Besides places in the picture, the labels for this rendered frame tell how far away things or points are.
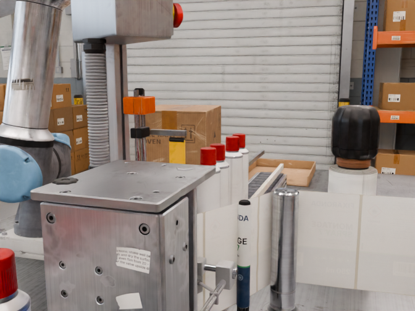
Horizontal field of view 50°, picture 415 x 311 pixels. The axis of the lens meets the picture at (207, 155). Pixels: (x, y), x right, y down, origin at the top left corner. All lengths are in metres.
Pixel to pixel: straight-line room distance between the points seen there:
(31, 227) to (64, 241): 0.72
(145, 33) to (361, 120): 0.39
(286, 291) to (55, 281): 0.39
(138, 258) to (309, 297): 0.47
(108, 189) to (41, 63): 0.59
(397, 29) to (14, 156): 3.96
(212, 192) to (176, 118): 0.56
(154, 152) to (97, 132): 0.77
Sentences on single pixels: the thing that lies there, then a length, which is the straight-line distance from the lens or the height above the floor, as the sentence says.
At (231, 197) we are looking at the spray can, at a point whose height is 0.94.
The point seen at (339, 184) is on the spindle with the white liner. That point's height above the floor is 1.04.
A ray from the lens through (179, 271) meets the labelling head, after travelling 0.36.
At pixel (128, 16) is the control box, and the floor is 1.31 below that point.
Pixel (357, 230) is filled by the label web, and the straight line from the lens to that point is 0.69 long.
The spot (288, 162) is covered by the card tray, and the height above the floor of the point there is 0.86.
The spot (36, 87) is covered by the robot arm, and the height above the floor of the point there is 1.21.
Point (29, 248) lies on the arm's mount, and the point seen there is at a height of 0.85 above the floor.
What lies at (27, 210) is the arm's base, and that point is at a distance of 1.09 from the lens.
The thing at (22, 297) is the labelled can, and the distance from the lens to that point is 0.43.
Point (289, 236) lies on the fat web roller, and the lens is 0.65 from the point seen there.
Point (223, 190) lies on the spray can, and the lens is 0.95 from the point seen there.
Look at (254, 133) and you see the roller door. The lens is 5.16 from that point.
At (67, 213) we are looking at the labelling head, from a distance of 0.35.
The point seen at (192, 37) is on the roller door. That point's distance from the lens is 5.31.
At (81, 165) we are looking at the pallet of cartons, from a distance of 5.29.
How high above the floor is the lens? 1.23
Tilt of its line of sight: 10 degrees down
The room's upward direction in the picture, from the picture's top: straight up
